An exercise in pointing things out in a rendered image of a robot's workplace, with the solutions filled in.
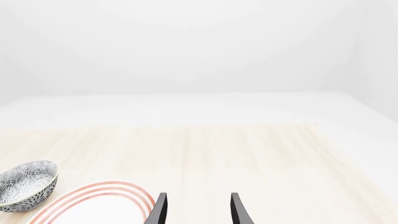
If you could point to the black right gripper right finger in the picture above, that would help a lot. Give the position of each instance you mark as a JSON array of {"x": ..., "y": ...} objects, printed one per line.
[{"x": 239, "y": 213}]

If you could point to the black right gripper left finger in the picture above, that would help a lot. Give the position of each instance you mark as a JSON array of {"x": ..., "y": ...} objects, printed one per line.
[{"x": 159, "y": 212}]

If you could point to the black patterned bowl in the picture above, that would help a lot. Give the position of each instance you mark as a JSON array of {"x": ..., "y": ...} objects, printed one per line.
[{"x": 25, "y": 186}]

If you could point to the white plate with red rings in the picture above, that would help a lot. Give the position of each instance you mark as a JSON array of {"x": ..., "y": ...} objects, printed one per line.
[{"x": 93, "y": 205}]

